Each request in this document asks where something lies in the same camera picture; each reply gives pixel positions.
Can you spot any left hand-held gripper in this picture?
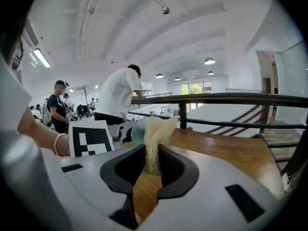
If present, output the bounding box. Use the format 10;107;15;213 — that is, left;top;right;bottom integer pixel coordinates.
68;120;135;158

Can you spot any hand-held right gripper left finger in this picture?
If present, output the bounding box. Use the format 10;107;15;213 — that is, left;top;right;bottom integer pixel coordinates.
59;143;146;231

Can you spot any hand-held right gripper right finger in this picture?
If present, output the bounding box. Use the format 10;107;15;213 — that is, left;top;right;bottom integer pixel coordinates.
144;144;284;231

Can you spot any green dimpled glass cup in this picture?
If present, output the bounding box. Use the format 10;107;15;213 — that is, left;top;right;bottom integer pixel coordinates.
131;116;174;146

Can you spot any beige loofah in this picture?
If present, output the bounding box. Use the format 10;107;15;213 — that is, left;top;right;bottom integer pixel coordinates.
143;115;180;176

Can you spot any person's left forearm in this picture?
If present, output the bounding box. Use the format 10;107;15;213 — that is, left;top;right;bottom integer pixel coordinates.
16;108;70;157

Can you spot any person's white shirt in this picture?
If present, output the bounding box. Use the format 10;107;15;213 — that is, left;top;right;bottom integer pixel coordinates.
0;54;33;133

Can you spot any fluorescent ceiling light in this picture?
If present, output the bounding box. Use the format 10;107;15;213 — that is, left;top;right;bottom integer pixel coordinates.
32;48;51;69

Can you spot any large window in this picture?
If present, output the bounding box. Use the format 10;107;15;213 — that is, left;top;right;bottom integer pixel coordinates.
180;80;214;95

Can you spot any person's head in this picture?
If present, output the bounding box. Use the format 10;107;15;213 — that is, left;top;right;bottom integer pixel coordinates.
0;8;25;86

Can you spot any wooden door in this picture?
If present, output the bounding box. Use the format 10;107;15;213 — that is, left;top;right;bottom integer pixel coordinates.
256;51;280;125

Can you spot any air conditioner vent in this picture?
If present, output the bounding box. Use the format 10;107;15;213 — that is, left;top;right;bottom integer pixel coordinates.
23;20;39;47

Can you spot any thin bangle bracelet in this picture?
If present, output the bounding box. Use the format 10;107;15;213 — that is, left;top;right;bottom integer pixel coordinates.
54;133;70;157

